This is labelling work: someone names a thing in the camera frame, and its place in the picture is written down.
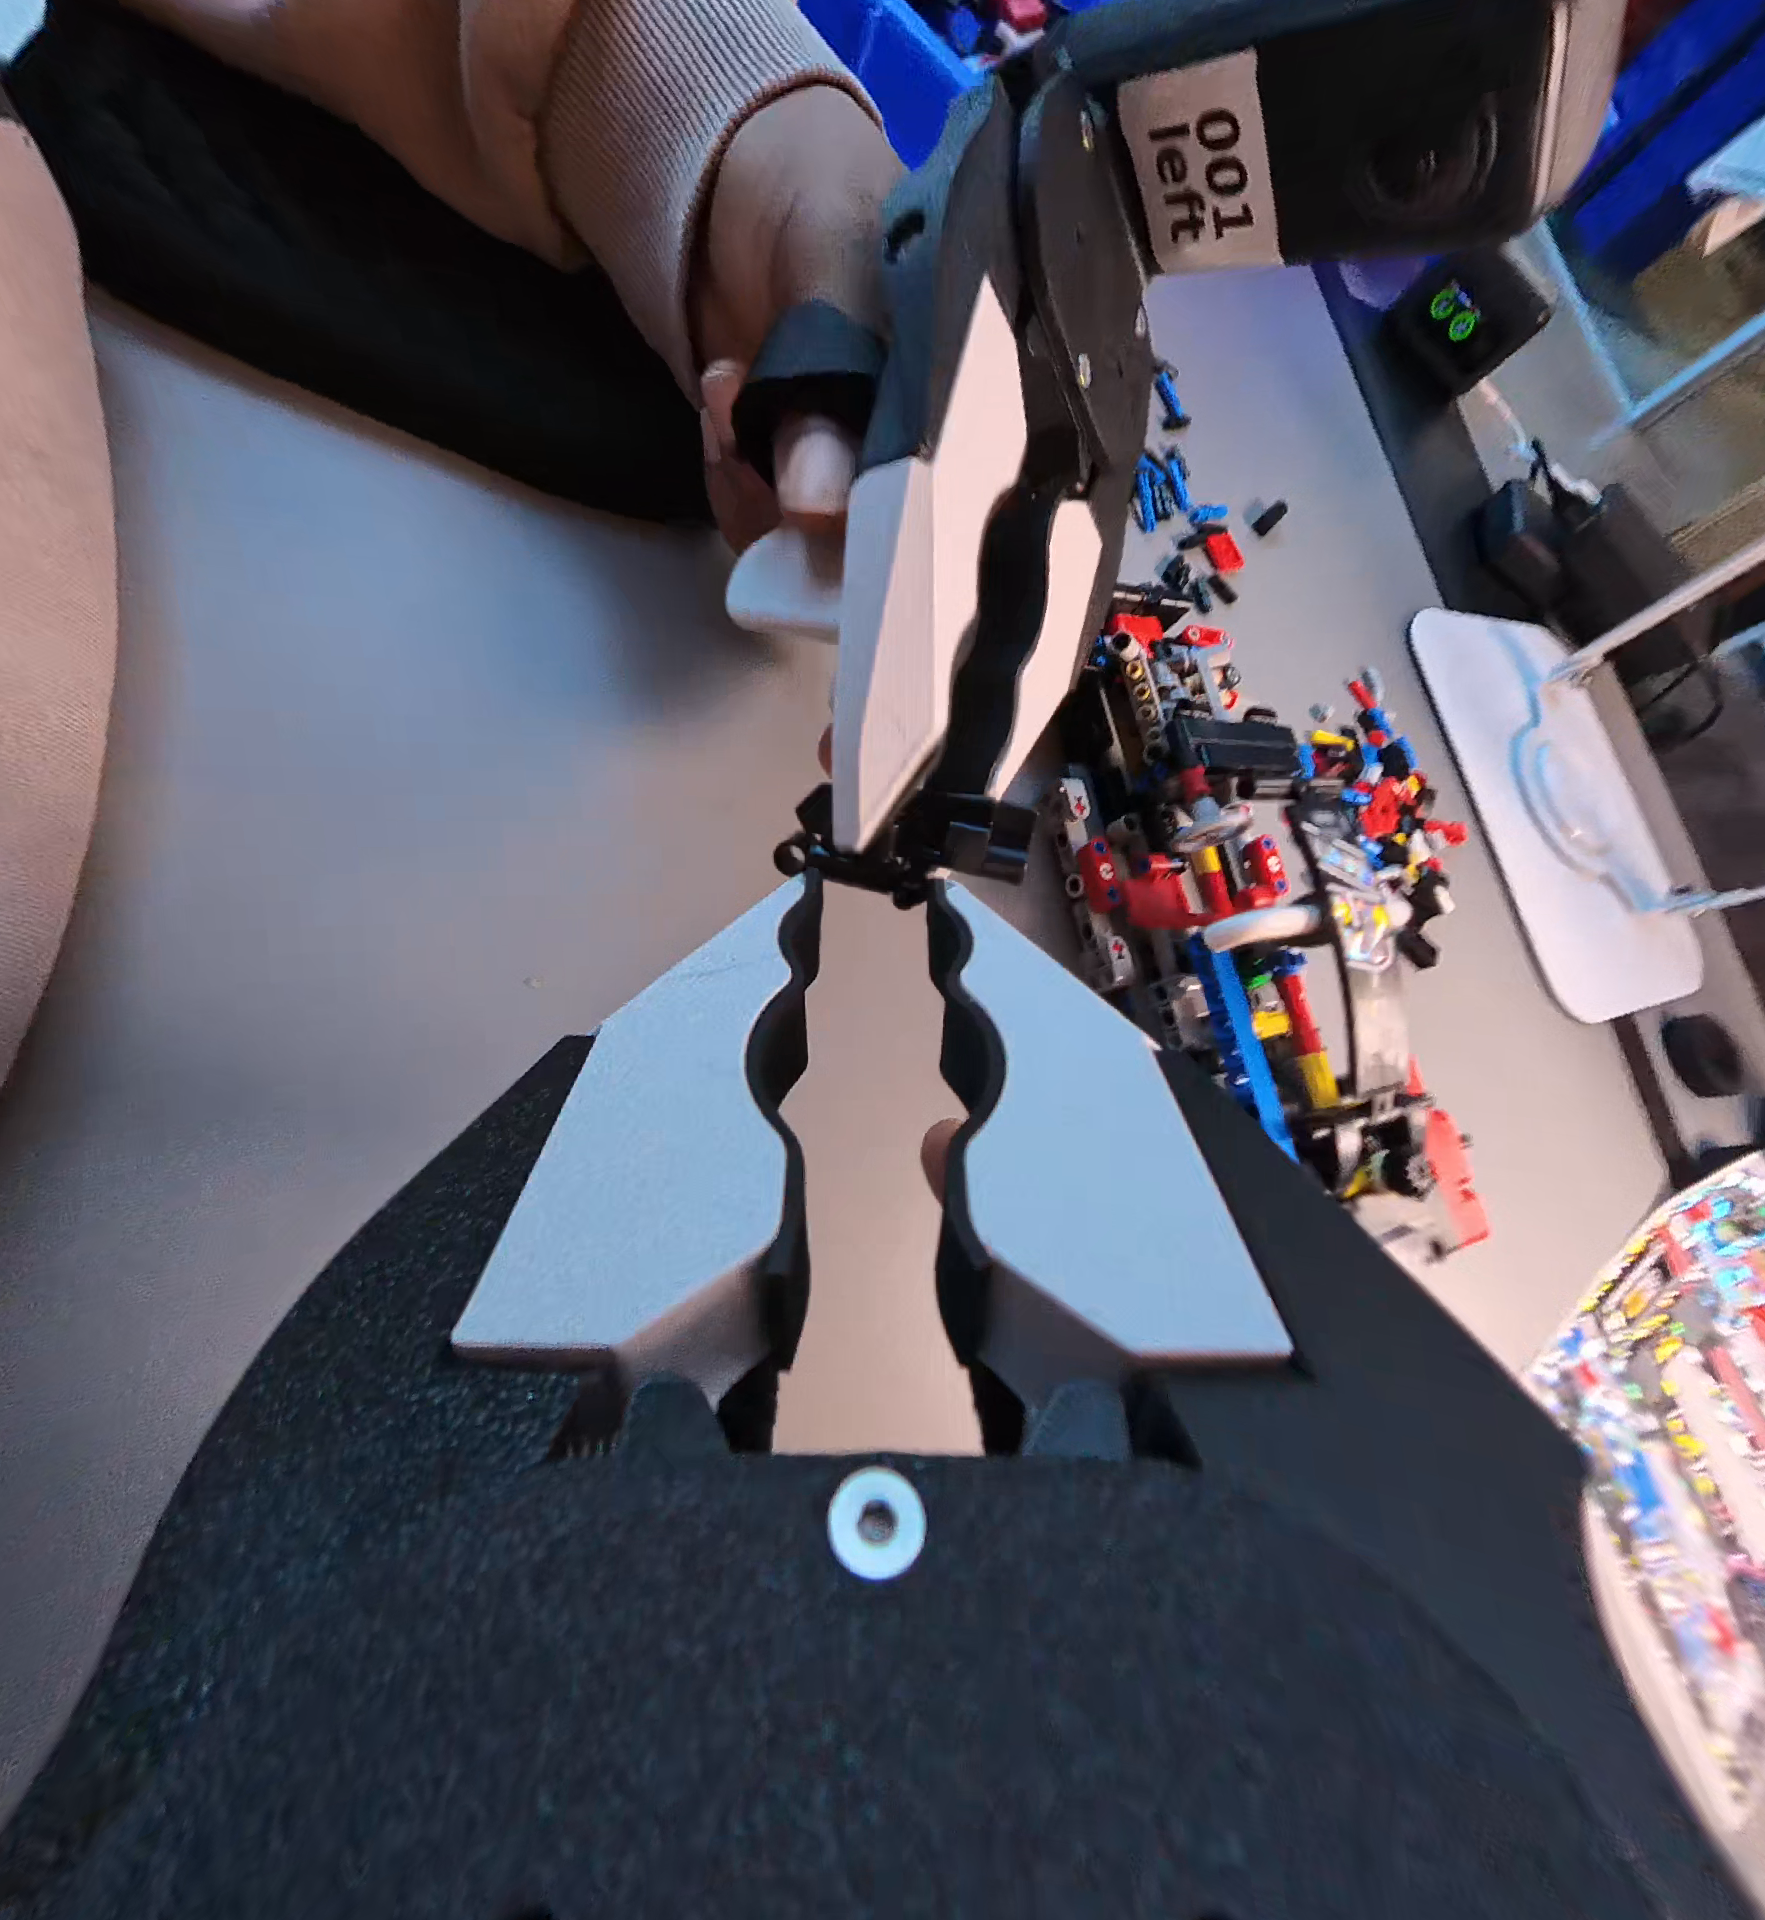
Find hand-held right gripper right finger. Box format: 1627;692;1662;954
922;878;1300;1445

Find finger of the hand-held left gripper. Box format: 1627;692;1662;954
975;498;1112;809
825;276;1034;860

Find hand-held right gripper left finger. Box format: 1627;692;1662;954
447;871;828;1421

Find black lego subassembly red pin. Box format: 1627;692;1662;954
774;788;1036;911

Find person's left forearm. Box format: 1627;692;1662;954
118;0;884;376

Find partly built lego car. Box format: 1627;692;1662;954
1053;586;1494;1265

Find pile of mixed lego bricks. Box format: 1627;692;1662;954
1293;667;1473;972

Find person's left hand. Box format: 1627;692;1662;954
691;87;903;557

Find pile of blue black pins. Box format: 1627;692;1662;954
1129;361;1247;609

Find blue plastic bin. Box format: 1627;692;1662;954
798;0;1006;167
1572;0;1765;278

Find black device green lights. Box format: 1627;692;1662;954
1385;247;1556;399

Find black power adapter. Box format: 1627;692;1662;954
1475;450;1725;752

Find white book stand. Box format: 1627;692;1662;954
1406;511;1765;1030

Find black round desk grommet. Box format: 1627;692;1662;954
1659;1014;1748;1101

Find holographic sticker sheet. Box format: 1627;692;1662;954
1523;1155;1765;1833

